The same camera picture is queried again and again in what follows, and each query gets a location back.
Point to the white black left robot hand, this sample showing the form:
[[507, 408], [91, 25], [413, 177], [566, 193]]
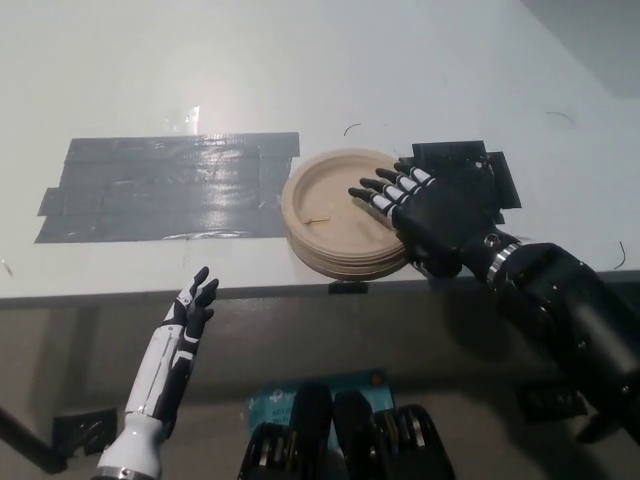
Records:
[[172, 350]]

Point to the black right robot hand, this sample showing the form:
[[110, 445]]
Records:
[[435, 220]]

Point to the stack of beige paper plates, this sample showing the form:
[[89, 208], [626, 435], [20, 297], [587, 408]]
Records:
[[325, 200]]

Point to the black robot torso blocks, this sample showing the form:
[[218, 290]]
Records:
[[355, 440]]

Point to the large black tape patch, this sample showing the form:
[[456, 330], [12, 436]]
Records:
[[450, 151]]

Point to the small black tape strip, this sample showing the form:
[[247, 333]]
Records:
[[348, 287]]

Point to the teal cardboard box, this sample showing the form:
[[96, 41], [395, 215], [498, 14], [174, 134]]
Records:
[[280, 395]]

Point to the black table leg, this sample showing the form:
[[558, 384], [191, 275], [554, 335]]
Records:
[[27, 440]]

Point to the grey duct tape patch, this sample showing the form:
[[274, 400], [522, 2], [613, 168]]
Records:
[[165, 190]]

